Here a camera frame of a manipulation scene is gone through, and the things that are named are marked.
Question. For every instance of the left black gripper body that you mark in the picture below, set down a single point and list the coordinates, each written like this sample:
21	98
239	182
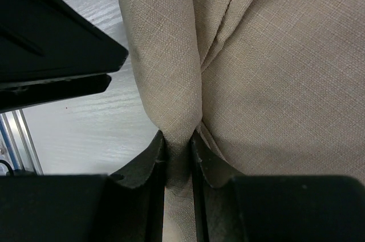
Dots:
43	39

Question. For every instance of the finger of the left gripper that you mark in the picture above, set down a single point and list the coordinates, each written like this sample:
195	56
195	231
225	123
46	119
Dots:
27	96

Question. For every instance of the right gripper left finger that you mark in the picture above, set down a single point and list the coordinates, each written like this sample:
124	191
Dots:
127	205

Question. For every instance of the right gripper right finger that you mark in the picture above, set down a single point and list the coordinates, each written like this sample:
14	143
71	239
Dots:
231	206

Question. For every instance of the beige cloth napkin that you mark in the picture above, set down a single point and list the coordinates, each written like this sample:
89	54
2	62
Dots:
272	86

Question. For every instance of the aluminium front mounting rail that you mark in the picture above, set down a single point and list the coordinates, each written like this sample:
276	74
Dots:
17	146

